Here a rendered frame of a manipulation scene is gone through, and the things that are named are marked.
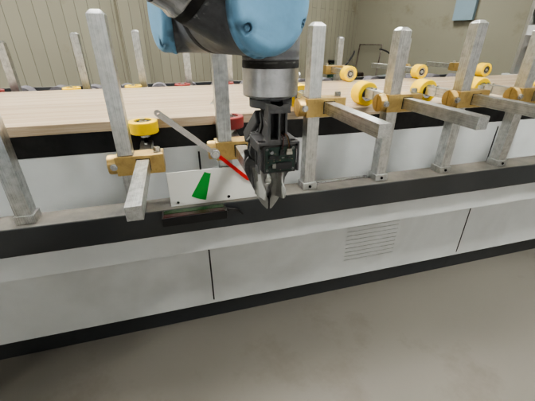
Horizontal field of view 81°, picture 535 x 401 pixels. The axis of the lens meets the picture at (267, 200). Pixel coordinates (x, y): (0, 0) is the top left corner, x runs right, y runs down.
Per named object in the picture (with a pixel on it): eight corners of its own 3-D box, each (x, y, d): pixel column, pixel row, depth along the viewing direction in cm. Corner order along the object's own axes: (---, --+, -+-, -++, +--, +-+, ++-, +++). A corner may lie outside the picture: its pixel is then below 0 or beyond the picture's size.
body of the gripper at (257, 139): (256, 178, 52) (255, 103, 47) (245, 161, 60) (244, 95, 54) (299, 173, 54) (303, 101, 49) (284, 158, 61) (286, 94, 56)
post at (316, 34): (313, 196, 99) (326, 21, 77) (302, 198, 98) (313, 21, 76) (309, 192, 102) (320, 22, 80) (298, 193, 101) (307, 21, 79)
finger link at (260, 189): (259, 221, 58) (258, 174, 54) (251, 207, 63) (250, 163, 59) (275, 219, 59) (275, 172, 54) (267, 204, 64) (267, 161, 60)
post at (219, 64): (235, 206, 93) (224, 19, 71) (223, 208, 92) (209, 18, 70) (232, 201, 96) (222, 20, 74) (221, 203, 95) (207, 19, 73)
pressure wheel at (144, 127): (169, 155, 96) (162, 117, 91) (149, 163, 90) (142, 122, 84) (149, 151, 99) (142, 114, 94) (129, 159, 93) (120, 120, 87)
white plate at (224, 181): (263, 196, 93) (262, 164, 88) (171, 207, 86) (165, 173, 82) (262, 195, 93) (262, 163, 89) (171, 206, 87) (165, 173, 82)
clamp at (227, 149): (259, 157, 87) (258, 139, 85) (209, 161, 84) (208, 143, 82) (254, 151, 92) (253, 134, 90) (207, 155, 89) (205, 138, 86)
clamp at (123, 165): (165, 173, 81) (162, 154, 79) (109, 178, 78) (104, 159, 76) (165, 165, 87) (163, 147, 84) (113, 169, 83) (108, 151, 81)
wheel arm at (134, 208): (146, 223, 59) (142, 203, 57) (126, 226, 58) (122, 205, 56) (154, 152, 96) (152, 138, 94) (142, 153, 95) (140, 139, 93)
